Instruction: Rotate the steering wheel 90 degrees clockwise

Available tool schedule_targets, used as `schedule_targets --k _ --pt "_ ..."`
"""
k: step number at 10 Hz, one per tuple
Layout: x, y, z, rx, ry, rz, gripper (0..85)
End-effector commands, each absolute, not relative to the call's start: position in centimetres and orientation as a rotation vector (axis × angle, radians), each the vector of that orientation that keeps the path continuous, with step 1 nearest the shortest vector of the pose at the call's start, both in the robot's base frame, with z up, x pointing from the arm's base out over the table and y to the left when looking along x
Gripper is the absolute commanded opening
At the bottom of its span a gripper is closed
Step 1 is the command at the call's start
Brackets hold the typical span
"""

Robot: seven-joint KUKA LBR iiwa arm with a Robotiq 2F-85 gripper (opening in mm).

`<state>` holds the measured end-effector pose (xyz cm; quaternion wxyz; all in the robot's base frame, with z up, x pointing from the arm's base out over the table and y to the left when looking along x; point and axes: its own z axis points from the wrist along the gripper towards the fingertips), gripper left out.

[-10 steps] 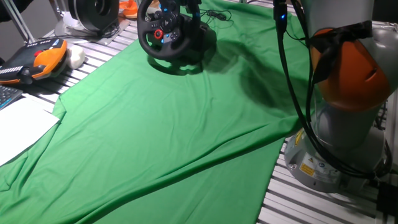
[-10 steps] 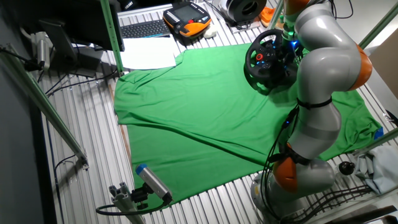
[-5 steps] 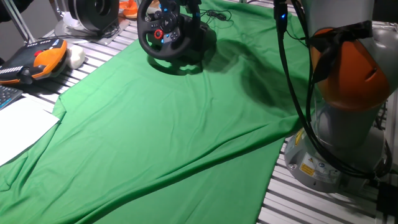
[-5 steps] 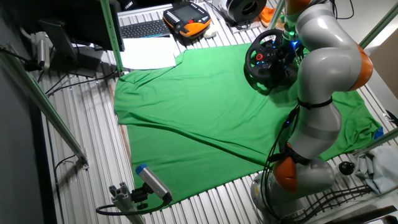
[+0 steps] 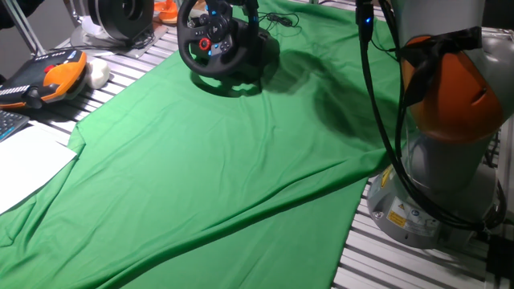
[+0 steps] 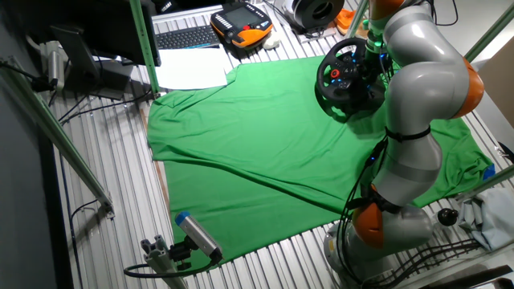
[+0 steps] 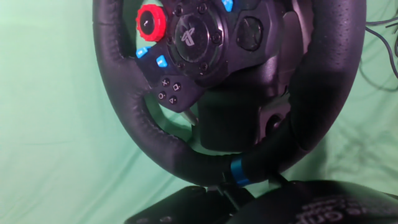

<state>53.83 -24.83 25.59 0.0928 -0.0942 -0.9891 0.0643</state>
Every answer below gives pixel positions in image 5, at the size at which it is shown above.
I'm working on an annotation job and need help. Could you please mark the thin grey metal rod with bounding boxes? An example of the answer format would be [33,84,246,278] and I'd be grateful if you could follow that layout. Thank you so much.
[62,0,84,32]

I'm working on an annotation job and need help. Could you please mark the black steering wheel base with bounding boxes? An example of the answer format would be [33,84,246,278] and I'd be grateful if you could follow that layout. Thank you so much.
[235,18,281,81]

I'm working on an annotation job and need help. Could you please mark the orange plastic object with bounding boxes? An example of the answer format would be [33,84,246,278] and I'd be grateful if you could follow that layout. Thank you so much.
[153,0,180,25]

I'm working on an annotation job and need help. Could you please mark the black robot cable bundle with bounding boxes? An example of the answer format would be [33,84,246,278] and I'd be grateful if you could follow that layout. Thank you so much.
[355,0,508,233]

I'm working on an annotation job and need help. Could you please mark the white paper sheet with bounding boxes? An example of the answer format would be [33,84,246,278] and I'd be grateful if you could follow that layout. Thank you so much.
[0,124,78,216]

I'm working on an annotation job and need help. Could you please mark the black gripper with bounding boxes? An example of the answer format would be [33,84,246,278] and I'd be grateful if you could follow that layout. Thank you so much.
[228,0,260,26]

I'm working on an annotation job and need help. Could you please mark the black computer keyboard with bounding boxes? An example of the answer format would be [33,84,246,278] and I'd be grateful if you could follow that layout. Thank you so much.
[0,108,31,144]

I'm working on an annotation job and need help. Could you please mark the grey metal frame post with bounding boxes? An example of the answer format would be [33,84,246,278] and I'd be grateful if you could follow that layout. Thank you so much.
[2,0,47,56]

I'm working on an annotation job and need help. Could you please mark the orange and black teach pendant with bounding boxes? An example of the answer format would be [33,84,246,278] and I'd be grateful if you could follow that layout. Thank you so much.
[0,48,88,110]

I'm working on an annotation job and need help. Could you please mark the green cloth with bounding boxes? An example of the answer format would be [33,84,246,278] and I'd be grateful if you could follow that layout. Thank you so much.
[0,0,407,289]

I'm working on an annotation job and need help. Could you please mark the black racing steering wheel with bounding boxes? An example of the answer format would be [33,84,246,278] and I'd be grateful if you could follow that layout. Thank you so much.
[176,0,261,79]

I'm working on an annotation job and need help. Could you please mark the wide black arm strap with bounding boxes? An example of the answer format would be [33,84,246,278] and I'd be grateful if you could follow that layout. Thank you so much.
[395,26,483,108]

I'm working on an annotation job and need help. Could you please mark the white rounded lump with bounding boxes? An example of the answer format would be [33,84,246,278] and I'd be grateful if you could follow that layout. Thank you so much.
[84,57,112,90]

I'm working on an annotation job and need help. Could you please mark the black steering wheel cable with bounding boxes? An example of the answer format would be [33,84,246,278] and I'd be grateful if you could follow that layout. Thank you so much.
[256,10,301,28]

